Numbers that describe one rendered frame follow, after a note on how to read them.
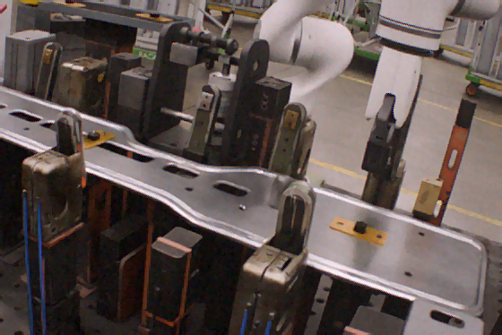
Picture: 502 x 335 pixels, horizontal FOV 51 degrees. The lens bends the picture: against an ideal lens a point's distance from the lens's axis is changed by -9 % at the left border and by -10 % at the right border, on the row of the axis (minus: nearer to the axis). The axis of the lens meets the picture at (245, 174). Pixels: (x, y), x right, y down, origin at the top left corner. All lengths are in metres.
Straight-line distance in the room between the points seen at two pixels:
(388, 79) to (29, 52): 0.79
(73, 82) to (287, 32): 0.47
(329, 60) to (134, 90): 0.45
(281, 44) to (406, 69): 0.60
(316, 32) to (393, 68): 0.61
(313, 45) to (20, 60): 0.64
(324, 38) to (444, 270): 0.67
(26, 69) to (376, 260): 0.82
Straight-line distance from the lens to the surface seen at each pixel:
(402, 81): 0.70
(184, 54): 1.03
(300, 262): 0.64
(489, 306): 1.37
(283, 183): 0.82
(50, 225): 0.81
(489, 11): 0.75
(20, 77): 1.25
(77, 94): 1.14
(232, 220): 0.78
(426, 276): 0.77
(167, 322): 0.77
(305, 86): 1.32
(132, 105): 1.11
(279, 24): 1.25
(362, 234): 0.81
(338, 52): 1.30
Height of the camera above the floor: 1.37
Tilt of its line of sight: 24 degrees down
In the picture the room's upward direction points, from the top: 10 degrees clockwise
